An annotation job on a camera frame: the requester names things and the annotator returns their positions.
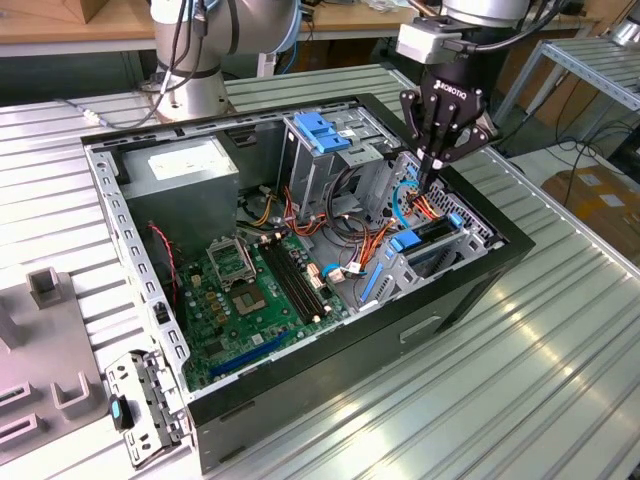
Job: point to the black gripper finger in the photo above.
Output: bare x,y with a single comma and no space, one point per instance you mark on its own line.
412,112
475,140

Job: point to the hard disk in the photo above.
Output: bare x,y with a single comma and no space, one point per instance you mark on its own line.
402,242

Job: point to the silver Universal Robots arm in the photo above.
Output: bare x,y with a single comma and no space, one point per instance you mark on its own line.
205,90

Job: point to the grey disk bay cage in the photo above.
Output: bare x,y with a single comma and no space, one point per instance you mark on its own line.
400,280

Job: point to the grey optical drive cage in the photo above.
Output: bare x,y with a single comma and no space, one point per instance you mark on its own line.
367,125

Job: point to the blue plastic drive latch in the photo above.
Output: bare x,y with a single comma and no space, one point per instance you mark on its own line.
320,132

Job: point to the wooden desk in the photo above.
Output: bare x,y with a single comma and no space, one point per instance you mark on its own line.
350,20

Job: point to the metal slat side table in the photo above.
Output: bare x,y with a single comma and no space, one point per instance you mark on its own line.
590,65

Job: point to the brown cardboard box with labels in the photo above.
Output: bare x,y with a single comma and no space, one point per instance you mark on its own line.
600,200

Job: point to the black RAM slot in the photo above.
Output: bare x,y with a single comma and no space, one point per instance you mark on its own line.
303,276
283,285
296,279
290,282

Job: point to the CPU socket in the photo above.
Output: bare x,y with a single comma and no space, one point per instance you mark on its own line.
248,301

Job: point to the black open PC case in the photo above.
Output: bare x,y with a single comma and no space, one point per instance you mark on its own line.
350,360

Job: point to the grey Dell power supply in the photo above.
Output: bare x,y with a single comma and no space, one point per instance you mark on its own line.
175,210

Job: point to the green motherboard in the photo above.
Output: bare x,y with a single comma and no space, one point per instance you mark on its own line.
250,330

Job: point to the blue expansion slot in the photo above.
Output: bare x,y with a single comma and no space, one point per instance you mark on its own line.
249,353

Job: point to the black case fan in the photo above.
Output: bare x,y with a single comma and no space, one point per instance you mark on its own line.
160,270

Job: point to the plain brown cardboard box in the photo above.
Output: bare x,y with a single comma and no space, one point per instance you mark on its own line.
87,10

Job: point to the grey parts rack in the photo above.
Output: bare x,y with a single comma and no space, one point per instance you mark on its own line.
45,340

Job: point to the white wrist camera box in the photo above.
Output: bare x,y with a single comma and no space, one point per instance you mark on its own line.
425,42

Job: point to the metal expansion card bracket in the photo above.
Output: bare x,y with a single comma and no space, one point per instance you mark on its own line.
150,400

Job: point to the black blue bracket tab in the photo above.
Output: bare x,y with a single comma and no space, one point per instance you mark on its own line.
117,411

